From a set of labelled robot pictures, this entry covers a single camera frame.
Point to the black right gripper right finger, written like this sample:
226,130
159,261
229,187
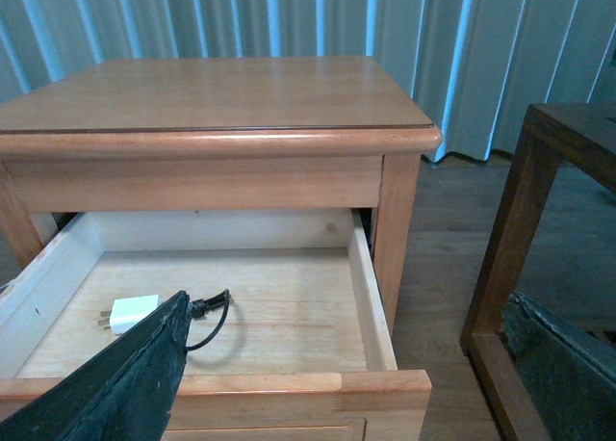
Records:
569,374

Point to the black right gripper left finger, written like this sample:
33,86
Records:
125,392

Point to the white charger with black cable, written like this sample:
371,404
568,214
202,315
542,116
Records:
127,312

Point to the wooden drawer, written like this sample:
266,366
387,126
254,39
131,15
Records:
304,352

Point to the dark wooden side table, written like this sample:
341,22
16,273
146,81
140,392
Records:
584,135

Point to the wooden nightstand cabinet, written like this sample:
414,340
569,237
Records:
217,133

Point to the pale green pleated curtain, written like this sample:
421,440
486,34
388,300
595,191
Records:
473,66

